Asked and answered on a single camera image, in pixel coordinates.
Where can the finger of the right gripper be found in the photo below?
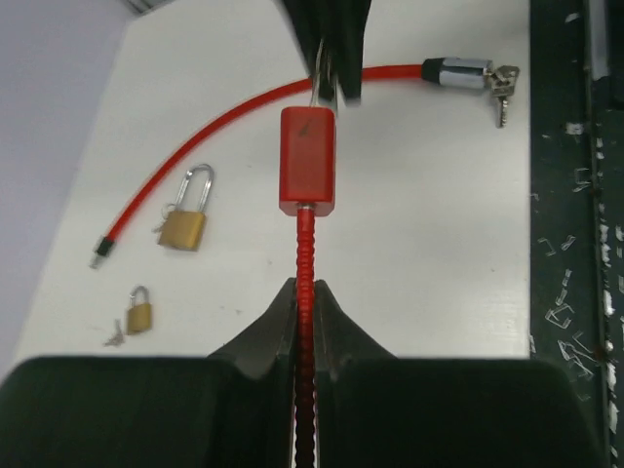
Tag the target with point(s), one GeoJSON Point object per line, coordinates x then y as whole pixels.
{"type": "Point", "coordinates": [345, 33]}
{"type": "Point", "coordinates": [310, 21]}

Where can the red cable lock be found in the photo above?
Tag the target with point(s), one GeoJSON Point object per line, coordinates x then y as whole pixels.
{"type": "Point", "coordinates": [449, 72]}

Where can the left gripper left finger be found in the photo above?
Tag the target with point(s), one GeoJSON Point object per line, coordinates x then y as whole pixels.
{"type": "Point", "coordinates": [232, 408]}

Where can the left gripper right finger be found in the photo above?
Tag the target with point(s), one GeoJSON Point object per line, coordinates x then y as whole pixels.
{"type": "Point", "coordinates": [378, 410]}

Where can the small brass padlock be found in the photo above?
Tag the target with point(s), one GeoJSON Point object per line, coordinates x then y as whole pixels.
{"type": "Point", "coordinates": [139, 313]}

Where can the large brass padlock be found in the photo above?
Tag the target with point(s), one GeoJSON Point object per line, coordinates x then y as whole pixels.
{"type": "Point", "coordinates": [183, 229]}

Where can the small silver key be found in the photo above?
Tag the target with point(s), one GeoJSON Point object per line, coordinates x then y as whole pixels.
{"type": "Point", "coordinates": [118, 338]}

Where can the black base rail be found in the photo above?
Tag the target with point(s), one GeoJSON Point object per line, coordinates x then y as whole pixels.
{"type": "Point", "coordinates": [576, 221]}

